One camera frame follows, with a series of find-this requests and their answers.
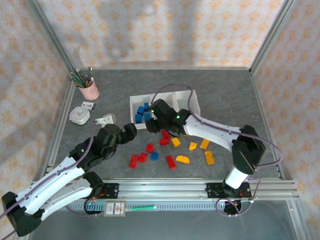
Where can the long red lego brick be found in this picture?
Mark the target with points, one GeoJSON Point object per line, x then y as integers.
{"type": "Point", "coordinates": [171, 162]}
{"type": "Point", "coordinates": [133, 161]}

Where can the curved yellow lego brick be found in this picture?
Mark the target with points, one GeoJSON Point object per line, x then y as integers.
{"type": "Point", "coordinates": [182, 158]}

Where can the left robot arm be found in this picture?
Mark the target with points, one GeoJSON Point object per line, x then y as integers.
{"type": "Point", "coordinates": [50, 185]}

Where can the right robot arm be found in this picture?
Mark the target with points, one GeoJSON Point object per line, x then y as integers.
{"type": "Point", "coordinates": [212, 130]}

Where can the white alarm clock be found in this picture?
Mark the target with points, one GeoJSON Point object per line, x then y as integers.
{"type": "Point", "coordinates": [79, 115]}

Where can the small printed card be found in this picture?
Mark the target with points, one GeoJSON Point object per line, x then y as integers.
{"type": "Point", "coordinates": [89, 105]}

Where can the pink pencil cup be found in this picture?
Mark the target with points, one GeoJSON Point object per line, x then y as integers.
{"type": "Point", "coordinates": [90, 91]}

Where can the long yellow lego brick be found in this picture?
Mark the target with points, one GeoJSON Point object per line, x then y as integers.
{"type": "Point", "coordinates": [209, 157]}

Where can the green pencil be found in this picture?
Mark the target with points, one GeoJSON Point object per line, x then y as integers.
{"type": "Point", "coordinates": [80, 79]}

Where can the grey metal pen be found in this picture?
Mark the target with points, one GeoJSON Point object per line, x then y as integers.
{"type": "Point", "coordinates": [89, 75]}

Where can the framed label tag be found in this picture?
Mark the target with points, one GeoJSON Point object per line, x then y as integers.
{"type": "Point", "coordinates": [114, 208]}

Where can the green pen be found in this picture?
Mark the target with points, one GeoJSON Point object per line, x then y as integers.
{"type": "Point", "coordinates": [142, 207]}

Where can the white tipped pencil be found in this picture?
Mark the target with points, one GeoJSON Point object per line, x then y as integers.
{"type": "Point", "coordinates": [79, 73]}

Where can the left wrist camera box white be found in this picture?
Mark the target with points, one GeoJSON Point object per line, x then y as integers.
{"type": "Point", "coordinates": [107, 118]}

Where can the aluminium side rail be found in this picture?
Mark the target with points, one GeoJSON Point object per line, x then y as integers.
{"type": "Point", "coordinates": [65, 100]}
{"type": "Point", "coordinates": [260, 100]}

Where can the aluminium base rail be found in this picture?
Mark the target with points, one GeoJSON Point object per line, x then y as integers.
{"type": "Point", "coordinates": [162, 190]}

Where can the aluminium frame post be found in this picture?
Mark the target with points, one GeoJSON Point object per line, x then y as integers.
{"type": "Point", "coordinates": [270, 37]}
{"type": "Point", "coordinates": [50, 35]}

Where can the aluminium frame leg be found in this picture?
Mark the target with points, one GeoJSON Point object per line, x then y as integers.
{"type": "Point", "coordinates": [300, 220]}

